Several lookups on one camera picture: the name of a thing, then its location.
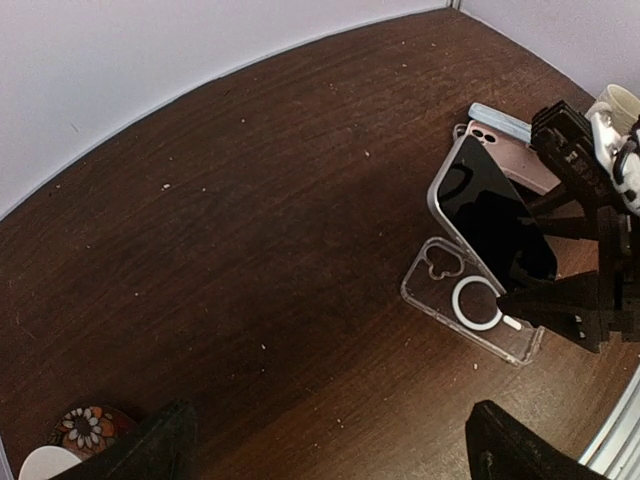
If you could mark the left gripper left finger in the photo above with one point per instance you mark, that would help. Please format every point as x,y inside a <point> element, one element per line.
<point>163,446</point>

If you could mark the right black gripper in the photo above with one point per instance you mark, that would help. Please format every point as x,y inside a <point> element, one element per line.
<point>585,308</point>

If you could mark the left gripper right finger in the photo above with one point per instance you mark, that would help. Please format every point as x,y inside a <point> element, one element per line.
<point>500,447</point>

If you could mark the silver smartphone black screen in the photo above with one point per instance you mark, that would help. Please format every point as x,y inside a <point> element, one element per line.
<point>479,208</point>

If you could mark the clear magsafe phone case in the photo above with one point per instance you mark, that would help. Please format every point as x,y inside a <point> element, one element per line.
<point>449,287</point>

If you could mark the pink phone case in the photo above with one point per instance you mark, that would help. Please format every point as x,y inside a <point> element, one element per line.
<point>517,159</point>

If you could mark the light blue phone case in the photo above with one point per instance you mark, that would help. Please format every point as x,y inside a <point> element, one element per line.
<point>500,121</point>

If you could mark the grey clear phone case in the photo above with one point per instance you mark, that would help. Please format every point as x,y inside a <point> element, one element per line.
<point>458,131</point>

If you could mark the red floral saucer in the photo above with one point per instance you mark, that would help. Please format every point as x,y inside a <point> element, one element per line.
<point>89,430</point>

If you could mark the white bowl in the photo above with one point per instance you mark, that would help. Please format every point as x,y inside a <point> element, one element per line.
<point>47,462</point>

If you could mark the cream ribbed mug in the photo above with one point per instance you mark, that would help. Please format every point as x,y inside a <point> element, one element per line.
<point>622,105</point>

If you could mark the front aluminium rail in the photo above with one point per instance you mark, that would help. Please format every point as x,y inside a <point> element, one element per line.
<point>615,452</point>

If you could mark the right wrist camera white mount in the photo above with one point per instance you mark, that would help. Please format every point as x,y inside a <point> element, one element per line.
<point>595,164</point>

